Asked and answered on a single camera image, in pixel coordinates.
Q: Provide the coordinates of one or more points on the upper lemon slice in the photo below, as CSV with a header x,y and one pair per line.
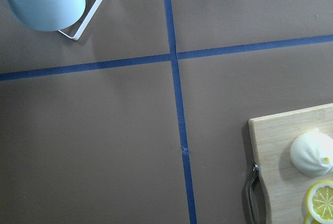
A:
x,y
319,201

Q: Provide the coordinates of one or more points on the white garlic bulb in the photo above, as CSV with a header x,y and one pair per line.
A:
x,y
311,154

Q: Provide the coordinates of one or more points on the wooden cutting board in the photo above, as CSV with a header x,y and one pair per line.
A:
x,y
284,187

